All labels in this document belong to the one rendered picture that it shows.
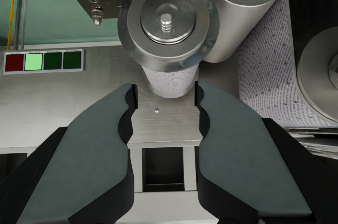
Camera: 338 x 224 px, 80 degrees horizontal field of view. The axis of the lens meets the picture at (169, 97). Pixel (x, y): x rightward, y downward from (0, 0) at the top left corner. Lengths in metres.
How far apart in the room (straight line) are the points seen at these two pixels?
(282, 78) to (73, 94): 0.55
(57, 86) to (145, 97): 0.27
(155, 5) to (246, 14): 0.14
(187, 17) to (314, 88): 0.20
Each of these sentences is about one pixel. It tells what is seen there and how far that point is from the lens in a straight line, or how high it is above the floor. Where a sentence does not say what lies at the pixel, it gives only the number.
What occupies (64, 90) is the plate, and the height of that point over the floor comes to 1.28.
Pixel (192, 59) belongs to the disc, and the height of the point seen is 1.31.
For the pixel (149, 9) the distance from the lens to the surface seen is 0.30.
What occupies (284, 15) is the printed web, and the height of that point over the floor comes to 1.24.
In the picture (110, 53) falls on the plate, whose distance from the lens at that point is 0.67.
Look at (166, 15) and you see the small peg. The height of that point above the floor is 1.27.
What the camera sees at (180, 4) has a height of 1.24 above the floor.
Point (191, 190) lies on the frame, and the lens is 0.63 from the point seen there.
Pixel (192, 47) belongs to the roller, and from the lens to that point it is 0.29.
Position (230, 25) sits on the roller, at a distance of 0.38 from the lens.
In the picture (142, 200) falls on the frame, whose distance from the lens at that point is 0.64.
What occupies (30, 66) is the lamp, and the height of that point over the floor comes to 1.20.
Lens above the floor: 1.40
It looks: 9 degrees down
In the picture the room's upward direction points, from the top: 178 degrees clockwise
